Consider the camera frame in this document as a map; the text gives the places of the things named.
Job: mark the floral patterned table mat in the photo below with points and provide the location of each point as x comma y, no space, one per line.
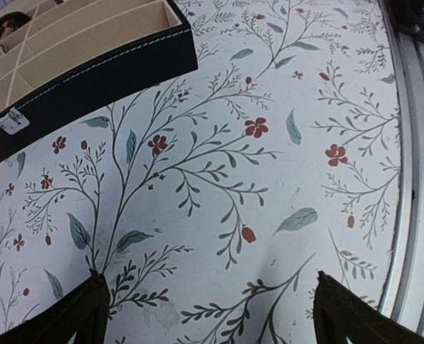
211,201

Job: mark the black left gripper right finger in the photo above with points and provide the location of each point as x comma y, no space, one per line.
342,317

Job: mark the aluminium front rail frame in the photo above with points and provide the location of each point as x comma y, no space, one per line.
403,294

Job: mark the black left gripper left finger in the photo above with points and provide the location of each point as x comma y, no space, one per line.
80,316

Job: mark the black compartment box glass lid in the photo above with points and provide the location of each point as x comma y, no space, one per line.
74,57

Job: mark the rolled brown checked sock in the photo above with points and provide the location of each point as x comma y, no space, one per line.
11,22

